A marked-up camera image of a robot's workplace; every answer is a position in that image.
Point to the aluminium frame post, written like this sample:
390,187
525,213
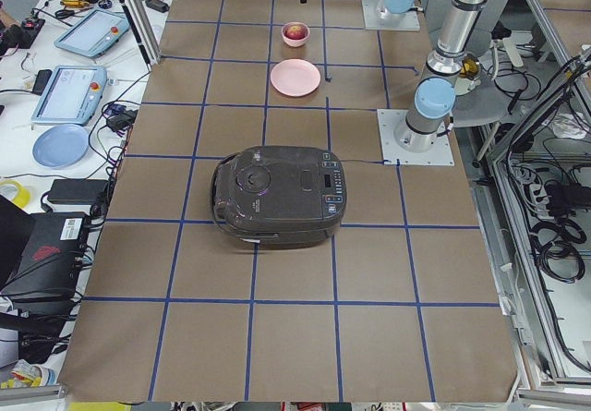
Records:
142,30

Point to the red apple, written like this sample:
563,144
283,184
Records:
296,32

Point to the lower blue teach pendant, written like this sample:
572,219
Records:
71,95

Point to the pink plate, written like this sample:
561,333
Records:
295,77

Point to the blue plate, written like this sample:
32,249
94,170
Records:
61,146

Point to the pink bowl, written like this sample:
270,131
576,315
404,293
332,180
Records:
293,43

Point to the glass pot lid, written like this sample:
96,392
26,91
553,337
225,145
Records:
469,76

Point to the blue teach pendant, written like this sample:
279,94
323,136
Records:
71,95
94,34

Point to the upper blue teach pendant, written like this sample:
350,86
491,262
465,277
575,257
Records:
94,34

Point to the yellow tape roll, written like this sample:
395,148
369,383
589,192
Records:
16,193

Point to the black power adapter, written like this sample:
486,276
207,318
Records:
76,191

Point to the black computer box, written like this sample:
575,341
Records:
52,259

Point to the dark brown rice cooker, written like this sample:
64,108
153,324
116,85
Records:
279,195

